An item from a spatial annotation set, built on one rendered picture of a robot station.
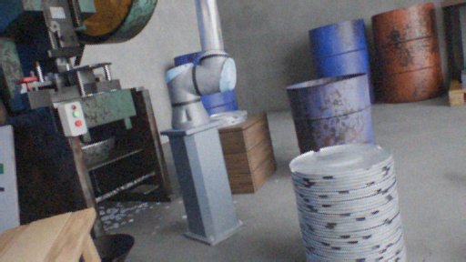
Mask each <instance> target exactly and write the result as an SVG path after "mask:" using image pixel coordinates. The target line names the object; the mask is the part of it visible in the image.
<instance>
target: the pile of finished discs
mask: <svg viewBox="0 0 466 262"><path fill-rule="evenodd" d="M215 119H224V122H225V123H224V124H221V125H219V126H218V128H219V127H222V126H232V125H235V124H237V123H240V122H245V121H246V120H247V119H248V117H247V111H230V112H225V113H221V114H217V115H214V116H210V117H209V120H215Z"/></svg>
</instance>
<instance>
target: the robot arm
mask: <svg viewBox="0 0 466 262"><path fill-rule="evenodd" d="M194 1H195V7H196V12H197V18H198V28H199V30H198V34H199V40H200V45H201V51H202V56H201V57H200V58H199V59H198V63H199V65H196V66H194V65H193V64H185V65H181V66H178V67H176V68H172V69H170V70H168V71H167V73H166V80H167V90H168V94H169V97H170V100H171V105H172V130H181V129H186V128H191V127H193V126H203V125H204V124H207V123H209V122H210V120H209V115H208V112H207V111H206V110H205V108H204V106H203V105H202V101H201V98H200V97H201V96H204V95H214V94H217V93H224V92H225V91H228V90H231V89H233V88H234V87H235V84H236V66H235V63H234V60H233V59H232V58H229V55H228V54H227V53H225V50H224V45H223V39H222V34H221V28H220V17H219V11H218V2H217V0H194Z"/></svg>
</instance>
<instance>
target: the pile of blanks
mask: <svg viewBox="0 0 466 262"><path fill-rule="evenodd" d="M393 165H394V160H393V158H391V159H390V160H389V161H387V163H385V164H382V165H381V166H377V167H375V168H372V169H367V170H365V171H362V172H359V173H355V174H351V175H340V176H305V175H299V174H296V173H295V172H293V171H292V170H291V169H290V170H289V171H290V173H291V181H292V183H293V191H294V196H295V202H296V206H297V210H298V215H299V230H300V233H301V237H302V240H303V245H304V252H305V255H306V259H307V262H405V260H406V251H405V243H404V240H403V230H402V225H401V215H400V213H401V208H400V205H399V200H398V192H397V177H396V176H395V169H393Z"/></svg>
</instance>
